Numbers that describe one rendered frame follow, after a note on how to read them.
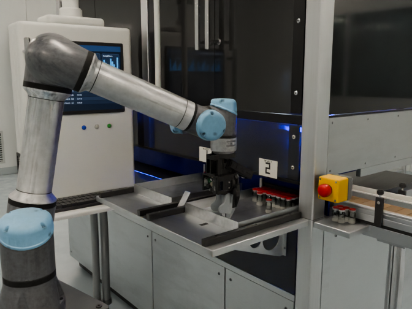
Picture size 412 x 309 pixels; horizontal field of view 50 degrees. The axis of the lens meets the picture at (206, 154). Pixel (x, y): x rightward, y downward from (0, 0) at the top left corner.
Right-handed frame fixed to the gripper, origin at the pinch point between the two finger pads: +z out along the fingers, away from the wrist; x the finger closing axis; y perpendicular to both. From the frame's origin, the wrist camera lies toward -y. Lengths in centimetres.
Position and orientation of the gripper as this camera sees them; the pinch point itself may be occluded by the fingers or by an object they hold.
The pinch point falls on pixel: (228, 216)
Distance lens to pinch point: 134.3
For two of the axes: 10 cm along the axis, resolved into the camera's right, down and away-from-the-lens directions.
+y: -7.8, 1.1, -6.2
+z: 0.0, 9.8, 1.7
